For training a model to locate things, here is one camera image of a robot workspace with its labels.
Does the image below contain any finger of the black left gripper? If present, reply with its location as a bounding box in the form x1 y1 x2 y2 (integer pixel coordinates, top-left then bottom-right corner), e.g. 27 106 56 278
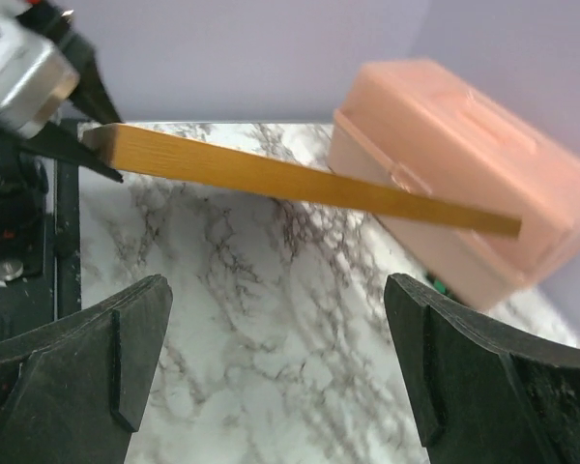
23 1 123 124
19 122 123 183

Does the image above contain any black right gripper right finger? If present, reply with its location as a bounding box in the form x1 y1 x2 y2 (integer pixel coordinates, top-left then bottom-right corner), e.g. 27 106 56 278
384 274 580 464

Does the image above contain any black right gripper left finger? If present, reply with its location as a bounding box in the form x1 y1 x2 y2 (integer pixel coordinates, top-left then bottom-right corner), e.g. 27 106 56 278
0 275 172 464

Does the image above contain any brown wooden picture frame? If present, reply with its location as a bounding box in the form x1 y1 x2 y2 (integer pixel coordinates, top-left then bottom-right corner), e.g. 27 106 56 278
82 124 522 237

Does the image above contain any black green marker pen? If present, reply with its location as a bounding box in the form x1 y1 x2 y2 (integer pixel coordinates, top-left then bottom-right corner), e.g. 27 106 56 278
425 273 452 298

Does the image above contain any pink plastic storage box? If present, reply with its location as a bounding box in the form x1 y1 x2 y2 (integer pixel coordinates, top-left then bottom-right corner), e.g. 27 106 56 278
328 59 580 310

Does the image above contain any black robot mounting base rail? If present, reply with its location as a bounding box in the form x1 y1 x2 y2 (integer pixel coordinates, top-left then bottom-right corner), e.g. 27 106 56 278
0 140 82 341

